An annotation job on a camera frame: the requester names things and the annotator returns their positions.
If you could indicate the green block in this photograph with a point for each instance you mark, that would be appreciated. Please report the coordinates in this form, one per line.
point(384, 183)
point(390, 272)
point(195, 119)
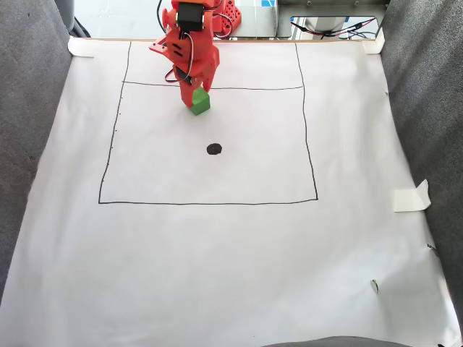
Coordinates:
point(200, 103)

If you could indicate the black dot mark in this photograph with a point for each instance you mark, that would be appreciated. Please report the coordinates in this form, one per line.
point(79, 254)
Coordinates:
point(214, 149)

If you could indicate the grey cloth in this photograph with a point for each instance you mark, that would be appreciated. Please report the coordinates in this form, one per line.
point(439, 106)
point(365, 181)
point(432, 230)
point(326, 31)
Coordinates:
point(29, 108)
point(427, 108)

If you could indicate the white paper sheet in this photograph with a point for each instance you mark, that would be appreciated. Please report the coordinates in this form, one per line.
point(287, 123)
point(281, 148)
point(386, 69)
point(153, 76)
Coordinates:
point(217, 253)

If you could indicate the folded white tape piece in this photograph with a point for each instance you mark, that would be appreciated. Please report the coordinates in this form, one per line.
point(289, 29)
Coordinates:
point(408, 200)

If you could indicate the small dark scrap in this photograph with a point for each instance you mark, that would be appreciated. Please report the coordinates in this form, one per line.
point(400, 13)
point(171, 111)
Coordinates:
point(430, 247)

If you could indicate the orange camera mount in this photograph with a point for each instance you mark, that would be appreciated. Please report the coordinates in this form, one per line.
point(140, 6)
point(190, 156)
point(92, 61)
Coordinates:
point(159, 47)

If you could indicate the grey metal base plate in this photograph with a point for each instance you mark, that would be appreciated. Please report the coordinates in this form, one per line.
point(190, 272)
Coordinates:
point(257, 21)

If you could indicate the grey metal frame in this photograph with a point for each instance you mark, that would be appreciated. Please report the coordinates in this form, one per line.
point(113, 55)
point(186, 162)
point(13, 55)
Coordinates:
point(325, 9)

